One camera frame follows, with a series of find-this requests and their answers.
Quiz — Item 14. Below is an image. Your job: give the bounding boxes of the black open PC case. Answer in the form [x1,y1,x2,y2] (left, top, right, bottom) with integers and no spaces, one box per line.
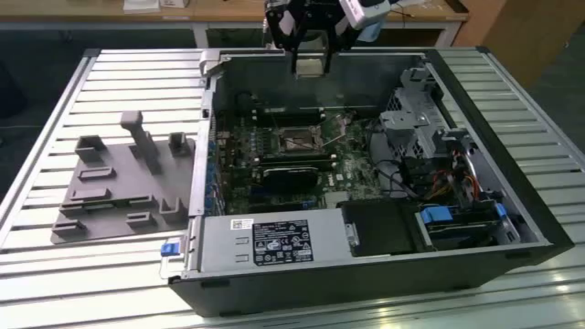
[167,46,575,318]

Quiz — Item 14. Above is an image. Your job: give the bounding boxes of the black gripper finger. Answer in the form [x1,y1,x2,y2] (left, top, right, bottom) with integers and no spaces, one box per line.
[289,30,307,81]
[323,29,339,75]

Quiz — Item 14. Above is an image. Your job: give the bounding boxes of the hard disk in blue carrier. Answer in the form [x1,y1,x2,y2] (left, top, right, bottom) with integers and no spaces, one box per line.
[415,202,511,249]

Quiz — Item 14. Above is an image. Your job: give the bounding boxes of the gray parts rack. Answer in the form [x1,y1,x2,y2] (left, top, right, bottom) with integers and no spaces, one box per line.
[50,111,197,246]

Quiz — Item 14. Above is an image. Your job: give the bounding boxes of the metal disk bay cage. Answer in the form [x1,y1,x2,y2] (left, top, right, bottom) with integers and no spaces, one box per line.
[379,66,459,158]

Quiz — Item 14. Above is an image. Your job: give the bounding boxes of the blue case latch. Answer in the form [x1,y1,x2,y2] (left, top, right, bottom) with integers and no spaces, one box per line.
[159,241,183,258]

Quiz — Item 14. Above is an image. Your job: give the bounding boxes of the black drive box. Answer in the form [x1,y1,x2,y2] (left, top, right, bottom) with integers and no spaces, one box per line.
[336,200,433,258]

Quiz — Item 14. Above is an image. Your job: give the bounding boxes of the black internal cables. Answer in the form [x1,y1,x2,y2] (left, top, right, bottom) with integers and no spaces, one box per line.
[372,157,427,199]

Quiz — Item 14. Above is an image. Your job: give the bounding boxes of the black RAM stick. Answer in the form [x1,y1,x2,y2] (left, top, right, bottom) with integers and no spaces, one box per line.
[260,153,331,160]
[257,157,333,166]

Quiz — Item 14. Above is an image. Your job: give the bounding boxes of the CPU socket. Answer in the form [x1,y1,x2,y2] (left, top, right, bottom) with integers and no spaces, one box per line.
[273,125,321,154]

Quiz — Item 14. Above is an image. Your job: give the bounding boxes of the wooden desk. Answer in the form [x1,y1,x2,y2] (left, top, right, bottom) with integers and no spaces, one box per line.
[0,0,472,49]

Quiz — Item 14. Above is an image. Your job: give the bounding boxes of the green motherboard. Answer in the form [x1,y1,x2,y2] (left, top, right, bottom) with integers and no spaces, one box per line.
[212,109,389,217]

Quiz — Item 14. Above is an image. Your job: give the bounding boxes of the silver power supply unit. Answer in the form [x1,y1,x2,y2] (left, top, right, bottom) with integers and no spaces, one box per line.
[183,208,356,280]

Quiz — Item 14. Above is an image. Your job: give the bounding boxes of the wooden cabinet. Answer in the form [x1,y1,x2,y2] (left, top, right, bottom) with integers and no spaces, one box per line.
[456,0,585,88]

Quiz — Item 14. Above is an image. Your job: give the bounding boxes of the black graphics card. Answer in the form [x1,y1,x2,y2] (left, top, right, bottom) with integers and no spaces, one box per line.
[253,164,321,193]

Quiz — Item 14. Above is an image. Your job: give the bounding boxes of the silver chipset heatsink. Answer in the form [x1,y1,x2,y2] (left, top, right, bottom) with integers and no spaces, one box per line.
[323,191,348,208]

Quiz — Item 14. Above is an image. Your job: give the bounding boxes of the orange and yellow wires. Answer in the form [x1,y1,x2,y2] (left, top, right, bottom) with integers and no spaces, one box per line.
[424,167,481,203]

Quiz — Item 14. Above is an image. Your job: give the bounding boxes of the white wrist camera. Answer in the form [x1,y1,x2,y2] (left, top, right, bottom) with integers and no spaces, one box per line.
[339,0,395,30]

